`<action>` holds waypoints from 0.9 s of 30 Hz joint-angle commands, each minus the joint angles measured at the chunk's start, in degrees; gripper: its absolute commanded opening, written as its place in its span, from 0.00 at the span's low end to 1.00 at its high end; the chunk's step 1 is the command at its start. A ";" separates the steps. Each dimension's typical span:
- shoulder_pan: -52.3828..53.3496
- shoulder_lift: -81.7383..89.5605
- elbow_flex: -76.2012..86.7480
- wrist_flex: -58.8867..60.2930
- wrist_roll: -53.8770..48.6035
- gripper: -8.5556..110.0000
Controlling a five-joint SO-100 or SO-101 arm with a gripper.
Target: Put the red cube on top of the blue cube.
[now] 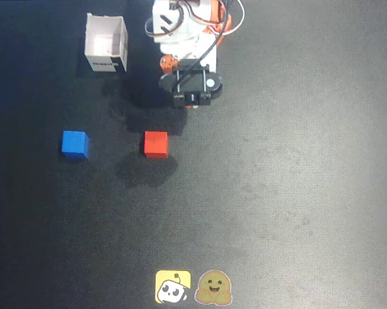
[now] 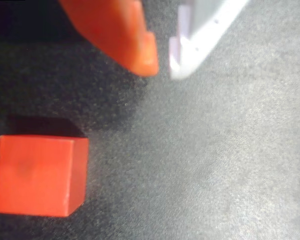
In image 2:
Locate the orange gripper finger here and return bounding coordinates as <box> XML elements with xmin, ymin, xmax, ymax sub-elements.
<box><xmin>57</xmin><ymin>0</ymin><xmax>159</xmax><ymax>77</ymax></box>

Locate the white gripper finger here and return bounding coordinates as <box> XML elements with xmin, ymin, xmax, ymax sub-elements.
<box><xmin>169</xmin><ymin>0</ymin><xmax>250</xmax><ymax>81</ymax></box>

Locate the red cube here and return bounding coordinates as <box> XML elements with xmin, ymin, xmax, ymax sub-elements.
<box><xmin>0</xmin><ymin>134</ymin><xmax>90</xmax><ymax>218</ymax></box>

